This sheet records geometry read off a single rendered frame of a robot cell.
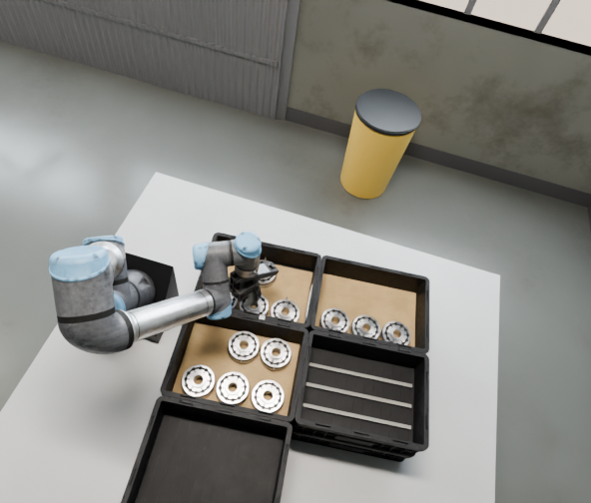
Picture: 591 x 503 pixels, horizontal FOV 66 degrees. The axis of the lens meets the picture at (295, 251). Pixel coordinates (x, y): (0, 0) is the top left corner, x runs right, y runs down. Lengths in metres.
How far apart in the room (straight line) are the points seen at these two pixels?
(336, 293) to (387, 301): 0.19
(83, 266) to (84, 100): 2.81
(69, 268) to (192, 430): 0.68
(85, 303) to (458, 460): 1.29
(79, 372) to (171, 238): 0.62
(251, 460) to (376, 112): 2.00
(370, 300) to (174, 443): 0.82
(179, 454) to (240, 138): 2.38
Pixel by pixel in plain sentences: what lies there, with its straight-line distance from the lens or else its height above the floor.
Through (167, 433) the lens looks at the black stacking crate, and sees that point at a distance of 1.50.
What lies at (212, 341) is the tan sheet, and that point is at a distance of 1.57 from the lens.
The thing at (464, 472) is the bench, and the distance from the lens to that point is 1.77.
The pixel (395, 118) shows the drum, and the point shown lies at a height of 0.62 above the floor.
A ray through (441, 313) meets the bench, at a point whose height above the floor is 0.70.
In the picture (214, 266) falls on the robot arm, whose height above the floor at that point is 1.19.
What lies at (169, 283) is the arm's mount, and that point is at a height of 0.89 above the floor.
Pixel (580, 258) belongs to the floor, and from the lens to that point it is 3.55.
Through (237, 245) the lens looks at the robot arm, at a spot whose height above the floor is 1.23.
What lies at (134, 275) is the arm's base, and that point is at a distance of 1.60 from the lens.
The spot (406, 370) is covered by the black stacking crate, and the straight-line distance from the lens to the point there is 1.64.
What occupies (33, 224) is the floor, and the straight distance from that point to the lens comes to 3.06.
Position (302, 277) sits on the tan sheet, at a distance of 1.70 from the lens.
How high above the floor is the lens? 2.29
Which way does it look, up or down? 56 degrees down
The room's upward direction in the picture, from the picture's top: 12 degrees clockwise
